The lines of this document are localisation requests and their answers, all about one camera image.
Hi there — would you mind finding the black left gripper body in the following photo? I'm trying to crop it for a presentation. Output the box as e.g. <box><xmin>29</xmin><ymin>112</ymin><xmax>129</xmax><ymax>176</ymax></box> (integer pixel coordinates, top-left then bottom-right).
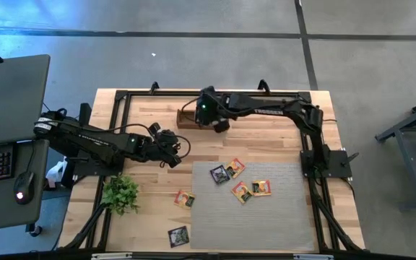
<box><xmin>126</xmin><ymin>128</ymin><xmax>181</xmax><ymax>162</ymax></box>

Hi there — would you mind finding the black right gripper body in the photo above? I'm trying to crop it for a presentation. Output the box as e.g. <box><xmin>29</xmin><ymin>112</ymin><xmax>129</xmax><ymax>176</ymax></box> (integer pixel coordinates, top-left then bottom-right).
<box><xmin>194</xmin><ymin>94</ymin><xmax>230</xmax><ymax>126</ymax></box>

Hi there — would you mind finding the yellow red tea packet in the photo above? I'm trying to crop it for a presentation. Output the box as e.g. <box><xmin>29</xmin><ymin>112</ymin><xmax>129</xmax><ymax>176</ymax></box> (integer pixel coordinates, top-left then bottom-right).
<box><xmin>173</xmin><ymin>189</ymin><xmax>196</xmax><ymax>210</ymax></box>
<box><xmin>225</xmin><ymin>157</ymin><xmax>247</xmax><ymax>179</ymax></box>
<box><xmin>251</xmin><ymin>179</ymin><xmax>272</xmax><ymax>197</ymax></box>
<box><xmin>230</xmin><ymin>180</ymin><xmax>255</xmax><ymax>204</ymax></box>

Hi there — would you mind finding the dark purple tea packet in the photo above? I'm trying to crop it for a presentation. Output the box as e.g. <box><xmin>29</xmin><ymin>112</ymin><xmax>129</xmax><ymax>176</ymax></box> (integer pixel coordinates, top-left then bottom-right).
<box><xmin>209</xmin><ymin>164</ymin><xmax>231</xmax><ymax>186</ymax></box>
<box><xmin>167</xmin><ymin>225</ymin><xmax>191</xmax><ymax>249</ymax></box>

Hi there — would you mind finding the wooden tea organizer box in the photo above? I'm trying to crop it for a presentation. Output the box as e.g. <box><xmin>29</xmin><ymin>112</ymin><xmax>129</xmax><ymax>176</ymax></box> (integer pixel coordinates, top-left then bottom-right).
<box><xmin>175</xmin><ymin>108</ymin><xmax>231</xmax><ymax>131</ymax></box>

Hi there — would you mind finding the green plant in white pot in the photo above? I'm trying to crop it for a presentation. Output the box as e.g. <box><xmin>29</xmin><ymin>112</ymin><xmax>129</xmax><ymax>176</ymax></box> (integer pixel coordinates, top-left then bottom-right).
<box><xmin>100</xmin><ymin>173</ymin><xmax>141</xmax><ymax>217</ymax></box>

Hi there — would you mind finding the black box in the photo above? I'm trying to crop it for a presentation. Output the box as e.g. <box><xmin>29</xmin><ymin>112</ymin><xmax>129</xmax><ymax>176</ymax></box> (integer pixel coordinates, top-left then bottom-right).
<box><xmin>78</xmin><ymin>102</ymin><xmax>93</xmax><ymax>128</ymax></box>

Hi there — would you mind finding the grey woven placemat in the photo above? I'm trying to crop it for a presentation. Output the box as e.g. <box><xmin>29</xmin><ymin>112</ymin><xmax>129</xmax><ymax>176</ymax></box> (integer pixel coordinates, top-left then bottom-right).
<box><xmin>189</xmin><ymin>160</ymin><xmax>316</xmax><ymax>251</ymax></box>

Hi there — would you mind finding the white bag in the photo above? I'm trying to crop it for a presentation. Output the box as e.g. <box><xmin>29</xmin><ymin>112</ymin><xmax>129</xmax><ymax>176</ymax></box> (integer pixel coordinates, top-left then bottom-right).
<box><xmin>45</xmin><ymin>160</ymin><xmax>69</xmax><ymax>189</ymax></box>

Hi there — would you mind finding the black computer mouse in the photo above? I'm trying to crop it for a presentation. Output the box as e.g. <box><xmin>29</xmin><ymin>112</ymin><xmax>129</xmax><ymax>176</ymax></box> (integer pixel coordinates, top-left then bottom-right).
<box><xmin>12</xmin><ymin>170</ymin><xmax>36</xmax><ymax>206</ymax></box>

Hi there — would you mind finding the grey computer desk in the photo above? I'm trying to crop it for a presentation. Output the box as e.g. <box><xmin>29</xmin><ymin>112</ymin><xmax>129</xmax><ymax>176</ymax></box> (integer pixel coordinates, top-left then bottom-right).
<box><xmin>0</xmin><ymin>53</ymin><xmax>51</xmax><ymax>238</ymax></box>

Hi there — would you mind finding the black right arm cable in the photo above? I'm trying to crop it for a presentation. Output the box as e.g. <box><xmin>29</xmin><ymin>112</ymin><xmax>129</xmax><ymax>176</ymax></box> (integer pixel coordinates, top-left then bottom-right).
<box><xmin>181</xmin><ymin>96</ymin><xmax>204</xmax><ymax>115</ymax></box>

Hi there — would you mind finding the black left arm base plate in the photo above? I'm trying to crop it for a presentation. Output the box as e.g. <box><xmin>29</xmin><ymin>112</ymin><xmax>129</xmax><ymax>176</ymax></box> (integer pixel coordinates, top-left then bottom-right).
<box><xmin>71</xmin><ymin>155</ymin><xmax>125</xmax><ymax>178</ymax></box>

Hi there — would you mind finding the black aluminium table frame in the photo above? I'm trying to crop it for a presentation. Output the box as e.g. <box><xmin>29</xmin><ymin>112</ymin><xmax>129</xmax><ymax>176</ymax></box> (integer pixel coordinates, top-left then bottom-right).
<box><xmin>56</xmin><ymin>81</ymin><xmax>367</xmax><ymax>256</ymax></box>

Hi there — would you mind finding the white metal bracket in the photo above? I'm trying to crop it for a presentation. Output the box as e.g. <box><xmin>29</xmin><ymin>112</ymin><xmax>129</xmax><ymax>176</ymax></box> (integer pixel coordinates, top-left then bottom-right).
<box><xmin>292</xmin><ymin>253</ymin><xmax>335</xmax><ymax>260</ymax></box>
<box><xmin>90</xmin><ymin>252</ymin><xmax>134</xmax><ymax>260</ymax></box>

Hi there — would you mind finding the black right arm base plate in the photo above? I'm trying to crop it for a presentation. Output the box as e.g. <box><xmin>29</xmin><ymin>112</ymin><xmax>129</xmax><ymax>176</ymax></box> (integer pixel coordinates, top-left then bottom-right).
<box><xmin>300</xmin><ymin>149</ymin><xmax>354</xmax><ymax>178</ymax></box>

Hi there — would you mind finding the grey metal desk frame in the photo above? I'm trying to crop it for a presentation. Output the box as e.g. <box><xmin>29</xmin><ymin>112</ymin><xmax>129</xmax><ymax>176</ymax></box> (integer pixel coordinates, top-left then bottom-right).
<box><xmin>374</xmin><ymin>91</ymin><xmax>416</xmax><ymax>212</ymax></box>

